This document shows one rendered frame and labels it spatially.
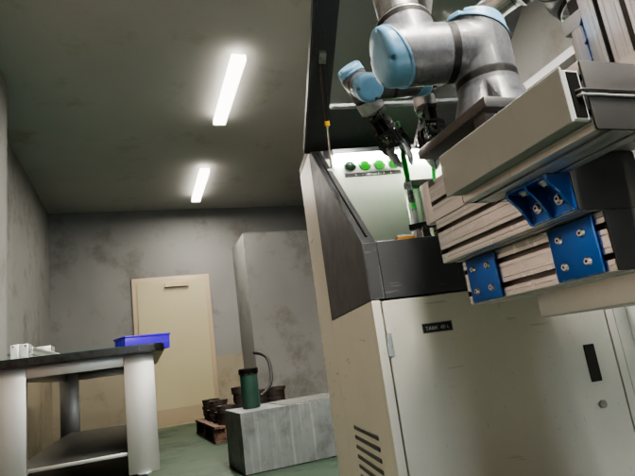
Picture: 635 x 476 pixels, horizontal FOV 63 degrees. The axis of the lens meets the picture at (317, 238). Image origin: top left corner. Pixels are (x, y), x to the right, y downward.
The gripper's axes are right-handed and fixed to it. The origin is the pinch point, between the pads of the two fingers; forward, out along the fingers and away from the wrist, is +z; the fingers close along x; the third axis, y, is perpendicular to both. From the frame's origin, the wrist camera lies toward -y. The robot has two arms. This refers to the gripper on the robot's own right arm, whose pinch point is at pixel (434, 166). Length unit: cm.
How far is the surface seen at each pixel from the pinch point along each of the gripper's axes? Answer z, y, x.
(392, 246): 30.0, 21.5, -26.5
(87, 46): -201, -224, -161
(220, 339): 9, -669, -88
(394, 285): 41, 21, -28
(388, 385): 66, 21, -34
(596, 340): 63, 21, 28
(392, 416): 74, 21, -34
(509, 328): 56, 21, 3
